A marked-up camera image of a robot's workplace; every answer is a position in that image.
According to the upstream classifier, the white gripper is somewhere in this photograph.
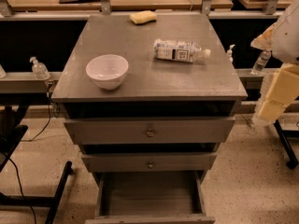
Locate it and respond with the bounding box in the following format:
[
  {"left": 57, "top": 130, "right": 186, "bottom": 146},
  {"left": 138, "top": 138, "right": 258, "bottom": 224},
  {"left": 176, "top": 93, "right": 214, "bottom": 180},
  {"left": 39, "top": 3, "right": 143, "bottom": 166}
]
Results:
[{"left": 252, "top": 64, "right": 299, "bottom": 126}]

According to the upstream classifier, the grey bottom drawer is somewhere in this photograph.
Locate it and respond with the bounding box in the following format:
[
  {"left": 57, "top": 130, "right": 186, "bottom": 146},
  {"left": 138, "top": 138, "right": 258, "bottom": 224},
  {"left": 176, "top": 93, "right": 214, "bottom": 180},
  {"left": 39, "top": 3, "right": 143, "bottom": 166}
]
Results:
[{"left": 84, "top": 171, "right": 215, "bottom": 224}]

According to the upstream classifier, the grey drawer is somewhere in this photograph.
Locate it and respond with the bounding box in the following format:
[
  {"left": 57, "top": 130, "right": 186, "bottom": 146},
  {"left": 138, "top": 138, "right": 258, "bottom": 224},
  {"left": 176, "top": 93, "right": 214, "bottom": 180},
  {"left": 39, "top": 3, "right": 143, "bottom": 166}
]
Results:
[
  {"left": 81, "top": 152, "right": 217, "bottom": 173},
  {"left": 84, "top": 171, "right": 215, "bottom": 224},
  {"left": 64, "top": 117, "right": 235, "bottom": 145}
]

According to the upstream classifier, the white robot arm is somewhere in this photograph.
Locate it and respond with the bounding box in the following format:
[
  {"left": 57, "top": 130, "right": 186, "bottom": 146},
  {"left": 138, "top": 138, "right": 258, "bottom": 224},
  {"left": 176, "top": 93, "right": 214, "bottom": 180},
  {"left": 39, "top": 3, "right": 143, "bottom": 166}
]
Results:
[{"left": 250, "top": 0, "right": 299, "bottom": 126}]

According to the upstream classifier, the grey top drawer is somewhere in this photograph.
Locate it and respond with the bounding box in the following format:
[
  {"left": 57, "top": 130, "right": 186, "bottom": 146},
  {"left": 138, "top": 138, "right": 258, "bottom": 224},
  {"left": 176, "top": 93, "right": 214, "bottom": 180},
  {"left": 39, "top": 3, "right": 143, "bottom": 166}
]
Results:
[{"left": 64, "top": 117, "right": 235, "bottom": 145}]

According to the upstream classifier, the grey wooden drawer cabinet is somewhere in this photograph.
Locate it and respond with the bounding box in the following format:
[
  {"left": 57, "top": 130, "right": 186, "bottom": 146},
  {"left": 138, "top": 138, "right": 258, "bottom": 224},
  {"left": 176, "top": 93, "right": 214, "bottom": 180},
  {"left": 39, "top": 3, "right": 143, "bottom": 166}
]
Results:
[{"left": 50, "top": 13, "right": 249, "bottom": 185}]

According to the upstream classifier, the grey middle drawer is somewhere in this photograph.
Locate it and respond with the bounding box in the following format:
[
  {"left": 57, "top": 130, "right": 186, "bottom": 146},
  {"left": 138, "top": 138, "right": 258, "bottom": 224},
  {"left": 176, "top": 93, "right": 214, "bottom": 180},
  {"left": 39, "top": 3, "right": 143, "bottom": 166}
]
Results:
[{"left": 81, "top": 152, "right": 217, "bottom": 173}]

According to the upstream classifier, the standing clear water bottle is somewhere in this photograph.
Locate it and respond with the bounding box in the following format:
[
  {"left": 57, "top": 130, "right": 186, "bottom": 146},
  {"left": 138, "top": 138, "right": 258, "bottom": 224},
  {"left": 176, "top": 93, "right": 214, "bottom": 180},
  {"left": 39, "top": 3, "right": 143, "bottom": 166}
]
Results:
[{"left": 250, "top": 49, "right": 271, "bottom": 75}]

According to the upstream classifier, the black table leg right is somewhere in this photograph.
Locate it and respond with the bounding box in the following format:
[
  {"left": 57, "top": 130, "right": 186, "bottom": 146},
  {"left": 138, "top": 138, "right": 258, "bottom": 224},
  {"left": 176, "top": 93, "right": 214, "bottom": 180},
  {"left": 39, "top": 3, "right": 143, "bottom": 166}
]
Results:
[{"left": 274, "top": 120, "right": 299, "bottom": 169}]

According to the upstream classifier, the black table leg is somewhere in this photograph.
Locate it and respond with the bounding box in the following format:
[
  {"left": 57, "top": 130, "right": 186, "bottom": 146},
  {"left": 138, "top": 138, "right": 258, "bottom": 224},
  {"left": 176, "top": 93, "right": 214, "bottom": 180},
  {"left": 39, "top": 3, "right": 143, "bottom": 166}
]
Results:
[
  {"left": 0, "top": 161, "right": 73, "bottom": 224},
  {"left": 274, "top": 120, "right": 299, "bottom": 169}
]

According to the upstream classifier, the small white pump bottle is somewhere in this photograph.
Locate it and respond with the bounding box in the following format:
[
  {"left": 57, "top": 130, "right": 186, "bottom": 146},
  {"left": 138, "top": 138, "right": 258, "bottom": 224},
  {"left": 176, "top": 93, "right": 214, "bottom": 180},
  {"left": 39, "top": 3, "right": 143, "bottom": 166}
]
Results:
[{"left": 226, "top": 44, "right": 235, "bottom": 63}]

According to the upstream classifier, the lying plastic bottle with label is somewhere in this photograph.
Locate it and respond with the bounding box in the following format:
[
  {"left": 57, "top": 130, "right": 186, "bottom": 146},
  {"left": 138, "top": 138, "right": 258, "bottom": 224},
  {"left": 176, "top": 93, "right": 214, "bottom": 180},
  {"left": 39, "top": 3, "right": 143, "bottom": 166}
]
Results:
[{"left": 153, "top": 39, "right": 211, "bottom": 63}]

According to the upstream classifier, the yellow sponge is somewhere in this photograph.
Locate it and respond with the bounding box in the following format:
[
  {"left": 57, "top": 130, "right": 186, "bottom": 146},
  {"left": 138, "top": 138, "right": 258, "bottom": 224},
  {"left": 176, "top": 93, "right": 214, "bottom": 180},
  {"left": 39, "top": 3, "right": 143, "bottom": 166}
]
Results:
[{"left": 129, "top": 10, "right": 157, "bottom": 25}]

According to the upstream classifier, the white bowl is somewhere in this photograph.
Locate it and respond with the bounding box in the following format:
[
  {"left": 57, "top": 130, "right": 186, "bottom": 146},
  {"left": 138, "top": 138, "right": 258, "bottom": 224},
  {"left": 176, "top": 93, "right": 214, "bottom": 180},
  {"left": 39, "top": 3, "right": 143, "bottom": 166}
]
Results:
[{"left": 86, "top": 54, "right": 129, "bottom": 90}]

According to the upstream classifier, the clear pump dispenser bottle left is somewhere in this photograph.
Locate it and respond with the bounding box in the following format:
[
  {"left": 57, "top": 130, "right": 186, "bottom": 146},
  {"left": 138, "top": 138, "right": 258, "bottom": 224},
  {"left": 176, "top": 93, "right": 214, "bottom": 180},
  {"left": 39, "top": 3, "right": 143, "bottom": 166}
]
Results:
[{"left": 30, "top": 57, "right": 50, "bottom": 80}]

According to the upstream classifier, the black table leg left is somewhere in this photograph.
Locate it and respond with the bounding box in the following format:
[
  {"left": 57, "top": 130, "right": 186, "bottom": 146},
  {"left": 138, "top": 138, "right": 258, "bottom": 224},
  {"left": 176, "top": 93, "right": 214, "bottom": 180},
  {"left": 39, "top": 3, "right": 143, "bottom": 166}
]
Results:
[{"left": 0, "top": 161, "right": 73, "bottom": 224}]

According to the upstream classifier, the black cable on floor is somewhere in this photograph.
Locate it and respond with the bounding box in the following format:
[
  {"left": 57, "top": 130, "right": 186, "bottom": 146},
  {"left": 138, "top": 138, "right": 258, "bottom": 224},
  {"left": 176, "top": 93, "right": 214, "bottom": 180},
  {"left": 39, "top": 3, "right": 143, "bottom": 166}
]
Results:
[{"left": 0, "top": 152, "right": 38, "bottom": 224}]

